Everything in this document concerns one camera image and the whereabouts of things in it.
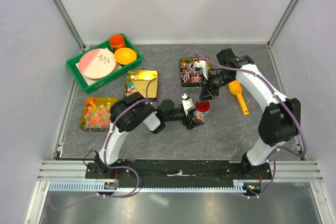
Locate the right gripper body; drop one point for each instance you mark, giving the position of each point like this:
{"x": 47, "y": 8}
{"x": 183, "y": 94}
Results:
{"x": 219, "y": 79}

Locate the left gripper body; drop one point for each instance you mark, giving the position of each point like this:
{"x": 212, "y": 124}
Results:
{"x": 187, "y": 123}

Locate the clear glass jar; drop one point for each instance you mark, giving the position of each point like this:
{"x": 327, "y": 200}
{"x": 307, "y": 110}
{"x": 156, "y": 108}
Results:
{"x": 200, "y": 116}

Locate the red round lid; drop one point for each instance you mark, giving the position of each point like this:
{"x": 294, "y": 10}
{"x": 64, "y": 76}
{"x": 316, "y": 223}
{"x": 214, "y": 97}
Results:
{"x": 202, "y": 106}

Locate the yellow plastic scoop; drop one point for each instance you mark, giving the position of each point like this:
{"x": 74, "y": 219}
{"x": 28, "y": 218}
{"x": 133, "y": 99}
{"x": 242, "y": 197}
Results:
{"x": 236, "y": 90}

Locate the tin of pastel star candies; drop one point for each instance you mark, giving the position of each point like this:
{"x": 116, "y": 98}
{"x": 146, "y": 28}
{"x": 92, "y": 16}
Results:
{"x": 137, "y": 81}

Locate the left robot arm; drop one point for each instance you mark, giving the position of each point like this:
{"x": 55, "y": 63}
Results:
{"x": 128, "y": 113}

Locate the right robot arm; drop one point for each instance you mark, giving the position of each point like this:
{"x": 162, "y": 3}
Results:
{"x": 280, "y": 121}

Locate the tin of bright star candies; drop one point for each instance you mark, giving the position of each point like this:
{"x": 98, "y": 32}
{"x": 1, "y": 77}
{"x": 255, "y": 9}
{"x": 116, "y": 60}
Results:
{"x": 96, "y": 114}

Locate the tin of lollipops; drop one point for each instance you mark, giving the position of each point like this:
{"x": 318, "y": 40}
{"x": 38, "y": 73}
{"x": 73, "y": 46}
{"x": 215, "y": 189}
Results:
{"x": 190, "y": 71}

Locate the orange plastic bowl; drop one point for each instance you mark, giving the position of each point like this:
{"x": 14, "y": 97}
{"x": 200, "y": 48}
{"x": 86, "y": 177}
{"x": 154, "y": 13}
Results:
{"x": 125, "y": 56}

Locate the orange plastic cup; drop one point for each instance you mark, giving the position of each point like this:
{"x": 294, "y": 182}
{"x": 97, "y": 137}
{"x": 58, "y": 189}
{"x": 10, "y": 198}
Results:
{"x": 117, "y": 41}

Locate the pink white plate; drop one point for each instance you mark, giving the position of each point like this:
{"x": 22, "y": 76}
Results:
{"x": 97, "y": 63}

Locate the green plastic tray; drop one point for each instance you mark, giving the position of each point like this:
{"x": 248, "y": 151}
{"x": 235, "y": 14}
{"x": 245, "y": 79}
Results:
{"x": 90, "y": 85}

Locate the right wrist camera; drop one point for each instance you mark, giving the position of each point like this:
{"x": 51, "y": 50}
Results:
{"x": 201, "y": 66}

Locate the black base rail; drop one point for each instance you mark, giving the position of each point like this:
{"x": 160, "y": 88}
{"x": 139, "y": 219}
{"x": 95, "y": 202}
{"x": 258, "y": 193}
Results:
{"x": 155, "y": 174}

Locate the grey cable duct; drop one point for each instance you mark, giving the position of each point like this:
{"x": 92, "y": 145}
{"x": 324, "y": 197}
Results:
{"x": 108, "y": 187}

